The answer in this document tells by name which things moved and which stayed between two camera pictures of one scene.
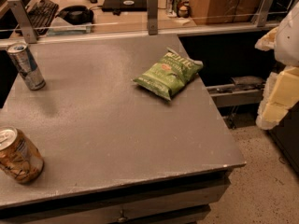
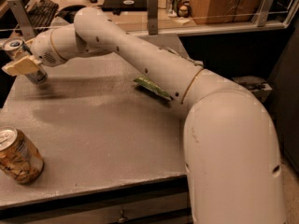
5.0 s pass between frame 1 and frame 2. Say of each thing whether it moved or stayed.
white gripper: moved
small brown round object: stayed
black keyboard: stayed
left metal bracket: stayed
